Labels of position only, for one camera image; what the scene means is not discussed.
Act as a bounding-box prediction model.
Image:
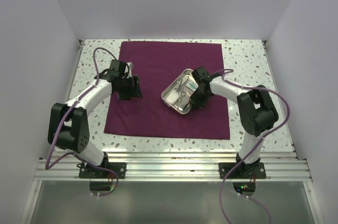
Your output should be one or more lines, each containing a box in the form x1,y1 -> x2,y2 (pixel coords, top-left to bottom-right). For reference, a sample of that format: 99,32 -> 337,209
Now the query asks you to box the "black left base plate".
77,162 -> 127,179

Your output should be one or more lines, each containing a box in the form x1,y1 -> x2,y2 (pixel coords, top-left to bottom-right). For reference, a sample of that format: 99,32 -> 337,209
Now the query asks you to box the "aluminium rail frame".
20,39 -> 317,224

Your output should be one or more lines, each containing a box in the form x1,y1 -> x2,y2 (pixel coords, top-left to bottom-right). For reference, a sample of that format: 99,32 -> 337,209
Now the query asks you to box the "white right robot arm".
189,67 -> 279,178

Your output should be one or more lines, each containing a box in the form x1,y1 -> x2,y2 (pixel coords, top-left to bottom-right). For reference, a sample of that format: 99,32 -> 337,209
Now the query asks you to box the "purple cloth mat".
104,41 -> 230,139

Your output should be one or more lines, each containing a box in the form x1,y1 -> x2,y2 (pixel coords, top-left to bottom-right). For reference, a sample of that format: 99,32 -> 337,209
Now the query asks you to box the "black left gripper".
116,74 -> 142,100

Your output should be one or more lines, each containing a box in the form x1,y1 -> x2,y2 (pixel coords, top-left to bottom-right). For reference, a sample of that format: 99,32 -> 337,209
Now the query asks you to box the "steel instrument tray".
161,69 -> 198,115

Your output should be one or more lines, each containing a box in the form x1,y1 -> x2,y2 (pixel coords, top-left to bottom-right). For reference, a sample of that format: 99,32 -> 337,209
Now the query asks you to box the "white green suture packet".
185,80 -> 198,92

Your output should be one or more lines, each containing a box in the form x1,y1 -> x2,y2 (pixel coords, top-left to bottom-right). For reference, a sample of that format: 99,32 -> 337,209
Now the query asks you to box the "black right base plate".
218,163 -> 267,180

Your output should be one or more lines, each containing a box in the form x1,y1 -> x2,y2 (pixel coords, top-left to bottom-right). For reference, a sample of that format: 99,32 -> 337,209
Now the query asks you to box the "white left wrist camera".
127,62 -> 134,72

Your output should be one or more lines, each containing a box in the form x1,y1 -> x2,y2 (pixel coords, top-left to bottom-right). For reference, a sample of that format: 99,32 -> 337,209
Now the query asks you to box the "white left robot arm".
45,60 -> 142,178

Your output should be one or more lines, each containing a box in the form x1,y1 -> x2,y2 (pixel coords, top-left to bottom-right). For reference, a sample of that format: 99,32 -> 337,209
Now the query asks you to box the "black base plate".
77,162 -> 127,179
218,163 -> 267,180

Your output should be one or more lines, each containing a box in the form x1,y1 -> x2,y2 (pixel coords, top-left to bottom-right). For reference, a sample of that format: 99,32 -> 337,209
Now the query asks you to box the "steel forceps clamp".
175,91 -> 190,108
175,75 -> 189,92

